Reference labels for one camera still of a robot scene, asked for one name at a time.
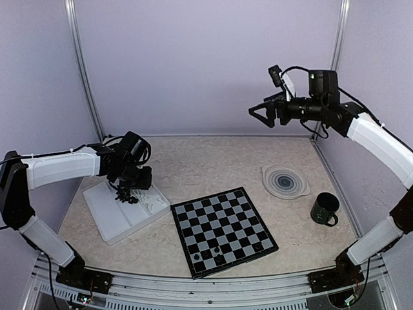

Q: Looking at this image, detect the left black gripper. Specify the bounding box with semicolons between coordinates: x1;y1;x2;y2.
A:
112;161;152;189

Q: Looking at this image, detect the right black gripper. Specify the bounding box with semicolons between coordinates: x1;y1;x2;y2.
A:
250;89;327;127

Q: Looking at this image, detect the white plastic tray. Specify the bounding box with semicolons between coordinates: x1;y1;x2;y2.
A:
83;181;170;245

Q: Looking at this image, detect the black white chessboard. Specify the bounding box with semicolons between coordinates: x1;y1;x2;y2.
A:
170;187;279;280

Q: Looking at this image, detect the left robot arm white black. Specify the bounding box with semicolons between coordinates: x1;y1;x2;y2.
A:
1;131;152;289

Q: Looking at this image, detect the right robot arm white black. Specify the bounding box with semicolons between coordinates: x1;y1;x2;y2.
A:
248;65;412;293

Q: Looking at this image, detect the pile of white chess pieces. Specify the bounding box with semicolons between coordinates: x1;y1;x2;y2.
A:
132;188;167;214

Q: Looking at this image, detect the pile of black chess pieces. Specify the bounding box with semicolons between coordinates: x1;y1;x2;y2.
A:
116;189;139;204

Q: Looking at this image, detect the grey spiral collapsible bowl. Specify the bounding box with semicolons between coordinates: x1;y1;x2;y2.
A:
261;165;311;200

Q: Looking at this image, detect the dark green mug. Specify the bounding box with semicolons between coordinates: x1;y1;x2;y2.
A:
310;192;339;227

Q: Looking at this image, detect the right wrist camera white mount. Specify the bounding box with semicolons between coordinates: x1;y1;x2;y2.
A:
268;65;296;101

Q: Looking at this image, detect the aluminium front frame rail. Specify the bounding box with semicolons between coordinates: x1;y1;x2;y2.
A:
28;254;398;310

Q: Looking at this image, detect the right aluminium corner post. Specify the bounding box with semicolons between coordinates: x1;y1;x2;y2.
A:
311;0;351;143

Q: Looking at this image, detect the aluminium corner post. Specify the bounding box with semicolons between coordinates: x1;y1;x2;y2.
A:
64;0;105;141
311;0;351;143

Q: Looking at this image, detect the left aluminium corner post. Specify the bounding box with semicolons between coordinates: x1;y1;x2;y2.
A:
64;0;105;141

